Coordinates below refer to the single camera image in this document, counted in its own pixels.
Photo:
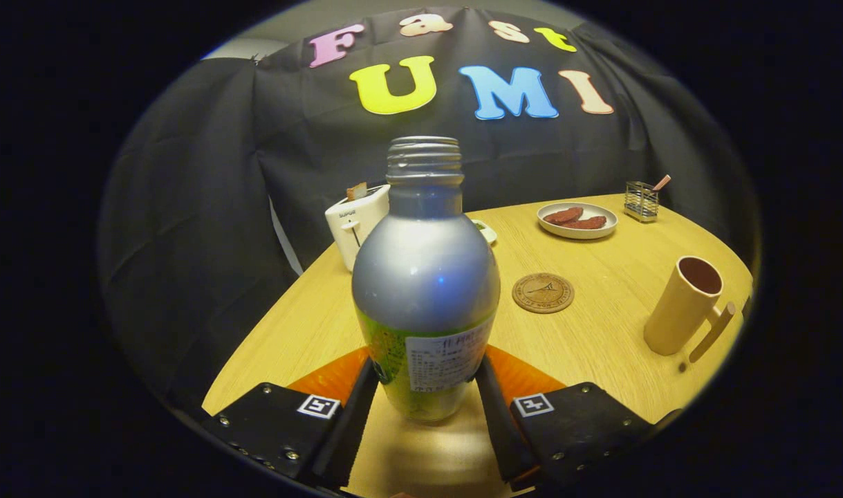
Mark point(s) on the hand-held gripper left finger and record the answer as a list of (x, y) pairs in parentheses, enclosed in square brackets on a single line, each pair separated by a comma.
[(345, 429)]

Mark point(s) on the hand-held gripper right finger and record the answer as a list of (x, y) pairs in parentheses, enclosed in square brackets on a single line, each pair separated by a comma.
[(504, 429)]

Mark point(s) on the round brown coaster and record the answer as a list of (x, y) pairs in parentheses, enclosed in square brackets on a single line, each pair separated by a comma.
[(543, 293)]

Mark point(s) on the silver bottle with green label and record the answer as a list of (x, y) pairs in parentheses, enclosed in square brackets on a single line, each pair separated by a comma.
[(424, 277)]

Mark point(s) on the wooden table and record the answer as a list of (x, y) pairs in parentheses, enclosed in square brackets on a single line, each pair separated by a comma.
[(601, 339)]

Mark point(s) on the white toaster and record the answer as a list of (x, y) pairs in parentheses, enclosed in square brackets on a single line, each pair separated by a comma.
[(348, 232)]

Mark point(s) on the white divided dish of beans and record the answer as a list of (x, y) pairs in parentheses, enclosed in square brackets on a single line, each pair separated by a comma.
[(487, 232)]

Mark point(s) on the white plate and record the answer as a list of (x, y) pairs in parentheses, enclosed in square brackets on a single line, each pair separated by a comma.
[(577, 233)]

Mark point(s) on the red meat slice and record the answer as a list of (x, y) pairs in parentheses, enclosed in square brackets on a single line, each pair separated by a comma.
[(563, 215), (590, 223)]

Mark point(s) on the bread slice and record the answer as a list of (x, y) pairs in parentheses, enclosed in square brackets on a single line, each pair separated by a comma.
[(357, 191)]

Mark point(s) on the pink checked straw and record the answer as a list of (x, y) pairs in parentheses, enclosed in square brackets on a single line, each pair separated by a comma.
[(662, 182)]

